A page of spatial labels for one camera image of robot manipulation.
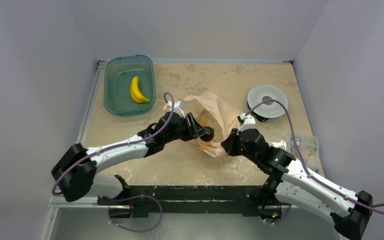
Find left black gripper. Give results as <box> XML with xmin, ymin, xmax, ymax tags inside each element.
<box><xmin>163</xmin><ymin>112</ymin><xmax>206</xmax><ymax>144</ymax></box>

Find orange plastic bag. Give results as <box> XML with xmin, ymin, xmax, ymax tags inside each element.
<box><xmin>184</xmin><ymin>91</ymin><xmax>243</xmax><ymax>158</ymax></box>

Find yellow fake banana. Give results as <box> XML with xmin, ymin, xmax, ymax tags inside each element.
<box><xmin>129</xmin><ymin>76</ymin><xmax>150</xmax><ymax>104</ymax></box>

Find dark round fake fruit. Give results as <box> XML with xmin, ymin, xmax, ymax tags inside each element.
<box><xmin>199</xmin><ymin>126</ymin><xmax>215</xmax><ymax>143</ymax></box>

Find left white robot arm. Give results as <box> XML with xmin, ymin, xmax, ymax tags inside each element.
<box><xmin>51</xmin><ymin>112</ymin><xmax>214</xmax><ymax>202</ymax></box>

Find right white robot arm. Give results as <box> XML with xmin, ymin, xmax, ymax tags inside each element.
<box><xmin>221</xmin><ymin>128</ymin><xmax>373</xmax><ymax>240</ymax></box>

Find white filament spool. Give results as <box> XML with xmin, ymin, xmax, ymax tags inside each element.
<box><xmin>246</xmin><ymin>84</ymin><xmax>289</xmax><ymax>123</ymax></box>

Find clear screw box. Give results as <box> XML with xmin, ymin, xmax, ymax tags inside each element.
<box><xmin>286</xmin><ymin>133</ymin><xmax>322</xmax><ymax>174</ymax></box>

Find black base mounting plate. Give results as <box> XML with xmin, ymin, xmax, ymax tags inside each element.
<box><xmin>97</xmin><ymin>185</ymin><xmax>288</xmax><ymax>221</ymax></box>

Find teal plastic container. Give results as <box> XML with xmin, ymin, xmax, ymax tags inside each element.
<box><xmin>103</xmin><ymin>55</ymin><xmax>156</xmax><ymax>117</ymax></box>

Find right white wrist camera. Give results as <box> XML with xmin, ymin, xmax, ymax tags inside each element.
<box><xmin>237</xmin><ymin>113</ymin><xmax>256</xmax><ymax>133</ymax></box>

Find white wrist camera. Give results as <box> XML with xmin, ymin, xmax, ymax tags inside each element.
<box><xmin>164</xmin><ymin>98</ymin><xmax>186</xmax><ymax>118</ymax></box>
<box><xmin>237</xmin><ymin>113</ymin><xmax>256</xmax><ymax>133</ymax></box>

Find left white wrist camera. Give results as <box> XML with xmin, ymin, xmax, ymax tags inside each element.
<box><xmin>164</xmin><ymin>98</ymin><xmax>186</xmax><ymax>118</ymax></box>

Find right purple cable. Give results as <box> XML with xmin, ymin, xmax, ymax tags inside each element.
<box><xmin>244</xmin><ymin>99</ymin><xmax>384</xmax><ymax>226</ymax></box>

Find aluminium frame rail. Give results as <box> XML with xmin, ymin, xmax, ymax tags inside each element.
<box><xmin>48</xmin><ymin>195</ymin><xmax>341</xmax><ymax>210</ymax></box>

